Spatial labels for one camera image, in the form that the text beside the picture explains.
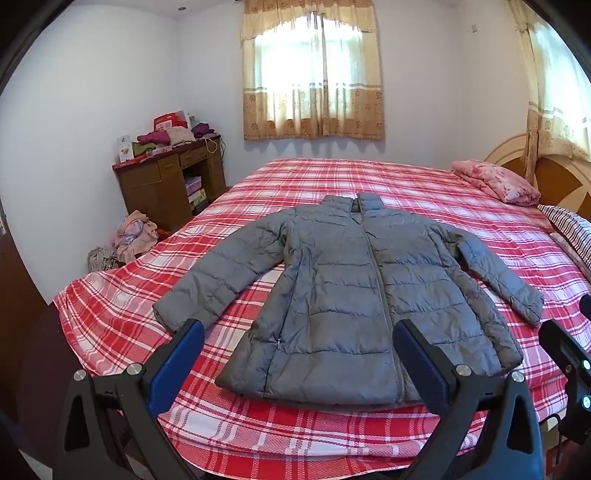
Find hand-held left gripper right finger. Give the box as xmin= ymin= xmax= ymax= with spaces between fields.
xmin=392 ymin=318 xmax=544 ymax=480

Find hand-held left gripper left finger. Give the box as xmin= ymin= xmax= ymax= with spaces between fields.
xmin=53 ymin=318 xmax=206 ymax=480

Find grey puffer jacket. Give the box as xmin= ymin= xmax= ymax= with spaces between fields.
xmin=152 ymin=193 xmax=546 ymax=408

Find pile of pink clothes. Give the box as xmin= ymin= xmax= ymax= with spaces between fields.
xmin=112 ymin=210 xmax=160 ymax=264

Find beige folded clothes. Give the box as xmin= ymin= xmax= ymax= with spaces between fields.
xmin=165 ymin=126 xmax=195 ymax=148

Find striped pillow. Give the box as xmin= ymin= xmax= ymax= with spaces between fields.
xmin=537 ymin=204 xmax=591 ymax=278

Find brown wooden desk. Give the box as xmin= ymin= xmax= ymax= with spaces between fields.
xmin=112 ymin=135 xmax=227 ymax=232

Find wooden headboard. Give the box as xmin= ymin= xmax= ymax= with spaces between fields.
xmin=482 ymin=134 xmax=591 ymax=217

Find dark wooden door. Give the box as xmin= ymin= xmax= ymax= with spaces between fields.
xmin=0 ymin=196 xmax=48 ymax=423

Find pink floral pillow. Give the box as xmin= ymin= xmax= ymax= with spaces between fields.
xmin=451 ymin=159 xmax=542 ymax=206

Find bed with red plaid sheet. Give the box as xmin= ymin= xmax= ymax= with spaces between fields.
xmin=52 ymin=157 xmax=591 ymax=480

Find small white box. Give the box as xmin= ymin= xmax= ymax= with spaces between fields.
xmin=115 ymin=134 xmax=135 ymax=164

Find red gift box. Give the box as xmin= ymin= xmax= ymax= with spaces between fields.
xmin=153 ymin=111 xmax=188 ymax=133

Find beige side curtain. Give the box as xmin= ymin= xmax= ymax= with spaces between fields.
xmin=507 ymin=0 xmax=591 ymax=186

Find beige patterned window curtain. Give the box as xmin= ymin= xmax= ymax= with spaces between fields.
xmin=240 ymin=0 xmax=386 ymax=142

